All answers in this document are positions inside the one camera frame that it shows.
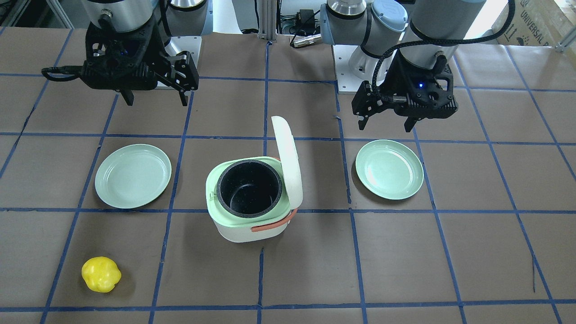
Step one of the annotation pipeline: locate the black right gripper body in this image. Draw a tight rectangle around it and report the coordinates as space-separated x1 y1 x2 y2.
81 18 199 92

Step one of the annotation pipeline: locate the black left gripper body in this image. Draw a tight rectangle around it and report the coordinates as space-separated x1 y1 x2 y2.
351 51 459 121

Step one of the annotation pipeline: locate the white rice cooker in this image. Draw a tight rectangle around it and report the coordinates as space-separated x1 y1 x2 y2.
205 116 304 243

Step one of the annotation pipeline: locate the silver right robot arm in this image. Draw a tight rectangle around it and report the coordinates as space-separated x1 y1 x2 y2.
80 0 214 106

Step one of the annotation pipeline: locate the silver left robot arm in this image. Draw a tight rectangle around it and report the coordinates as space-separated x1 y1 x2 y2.
319 0 485 132

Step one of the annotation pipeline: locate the green plate far from toy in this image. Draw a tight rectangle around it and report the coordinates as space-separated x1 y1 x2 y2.
355 139 424 200

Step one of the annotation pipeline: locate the green plate near yellow toy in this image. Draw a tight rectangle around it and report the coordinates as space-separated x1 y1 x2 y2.
94 144 171 209

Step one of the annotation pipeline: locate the black power adapter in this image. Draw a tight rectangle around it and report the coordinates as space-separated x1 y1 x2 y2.
296 9 315 29

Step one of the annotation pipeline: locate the cardboard box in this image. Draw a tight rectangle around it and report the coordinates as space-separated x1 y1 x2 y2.
497 0 576 47

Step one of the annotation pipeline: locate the yellow toy bell pepper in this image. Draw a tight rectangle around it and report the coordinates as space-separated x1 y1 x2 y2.
81 256 122 293

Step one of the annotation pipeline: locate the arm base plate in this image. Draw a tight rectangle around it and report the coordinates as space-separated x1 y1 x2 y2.
333 45 378 95
165 36 202 71

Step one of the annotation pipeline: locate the aluminium frame post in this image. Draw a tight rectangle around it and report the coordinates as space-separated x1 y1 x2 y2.
254 0 280 43

